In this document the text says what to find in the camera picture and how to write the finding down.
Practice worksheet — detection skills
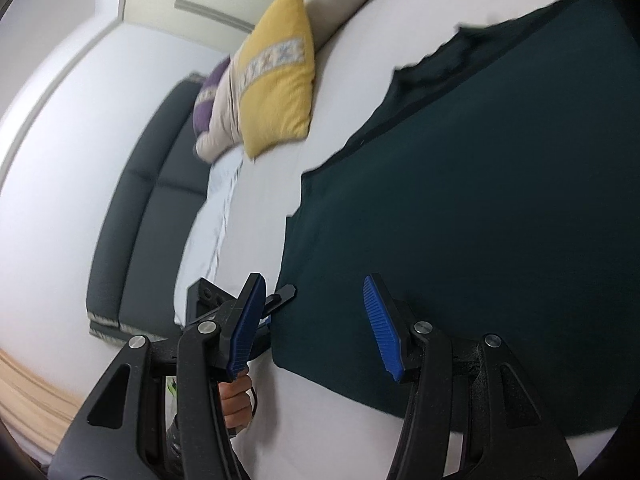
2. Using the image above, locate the grey upholstered headboard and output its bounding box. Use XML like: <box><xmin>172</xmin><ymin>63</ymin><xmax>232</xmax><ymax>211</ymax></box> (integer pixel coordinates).
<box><xmin>86</xmin><ymin>77</ymin><xmax>211</xmax><ymax>342</ymax></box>

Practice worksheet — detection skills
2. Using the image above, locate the person's left hand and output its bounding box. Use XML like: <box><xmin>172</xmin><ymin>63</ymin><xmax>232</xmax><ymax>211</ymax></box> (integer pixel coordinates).
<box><xmin>219</xmin><ymin>374</ymin><xmax>254</xmax><ymax>433</ymax></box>

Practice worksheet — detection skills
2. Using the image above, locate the yellow patterned pillow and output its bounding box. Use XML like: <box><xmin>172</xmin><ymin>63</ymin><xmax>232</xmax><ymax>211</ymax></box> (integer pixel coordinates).
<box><xmin>235</xmin><ymin>0</ymin><xmax>317</xmax><ymax>160</ymax></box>

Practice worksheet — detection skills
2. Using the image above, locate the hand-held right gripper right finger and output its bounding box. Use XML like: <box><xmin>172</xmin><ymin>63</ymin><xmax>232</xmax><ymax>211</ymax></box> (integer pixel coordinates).
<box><xmin>362</xmin><ymin>275</ymin><xmax>581</xmax><ymax>480</ymax></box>

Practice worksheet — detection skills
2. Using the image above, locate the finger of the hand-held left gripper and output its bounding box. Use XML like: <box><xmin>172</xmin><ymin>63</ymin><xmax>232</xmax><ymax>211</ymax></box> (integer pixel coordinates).
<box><xmin>263</xmin><ymin>285</ymin><xmax>298</xmax><ymax>312</ymax></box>
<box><xmin>250</xmin><ymin>312</ymin><xmax>273</xmax><ymax>361</ymax></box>

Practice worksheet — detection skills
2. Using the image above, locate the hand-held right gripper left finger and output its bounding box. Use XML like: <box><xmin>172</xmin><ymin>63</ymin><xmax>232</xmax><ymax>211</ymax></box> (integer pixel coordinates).
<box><xmin>47</xmin><ymin>273</ymin><xmax>267</xmax><ymax>480</ymax></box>

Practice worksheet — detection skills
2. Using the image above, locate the dark green sweater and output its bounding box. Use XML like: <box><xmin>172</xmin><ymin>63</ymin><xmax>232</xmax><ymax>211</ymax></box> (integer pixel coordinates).
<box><xmin>270</xmin><ymin>0</ymin><xmax>640</xmax><ymax>436</ymax></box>

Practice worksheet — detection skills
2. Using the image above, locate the purple patterned pillow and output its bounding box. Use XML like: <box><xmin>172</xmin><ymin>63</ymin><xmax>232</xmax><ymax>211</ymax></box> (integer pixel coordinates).
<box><xmin>192</xmin><ymin>56</ymin><xmax>232</xmax><ymax>137</ymax></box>

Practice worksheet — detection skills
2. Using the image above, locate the white flat pillow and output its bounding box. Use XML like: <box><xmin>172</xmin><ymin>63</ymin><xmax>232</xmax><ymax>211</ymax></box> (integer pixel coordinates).
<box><xmin>172</xmin><ymin>152</ymin><xmax>246</xmax><ymax>326</ymax></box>

